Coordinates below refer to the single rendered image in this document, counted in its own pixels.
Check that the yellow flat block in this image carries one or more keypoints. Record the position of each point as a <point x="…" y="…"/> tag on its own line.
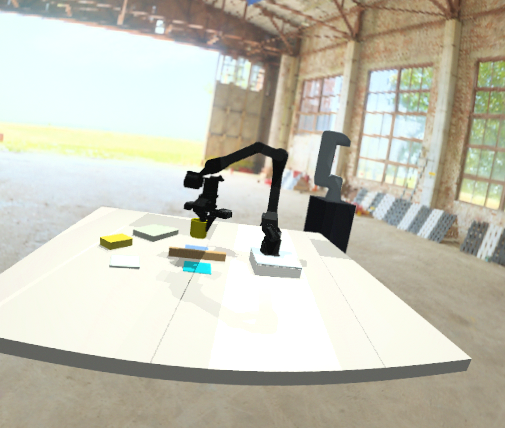
<point x="116" y="241"/>

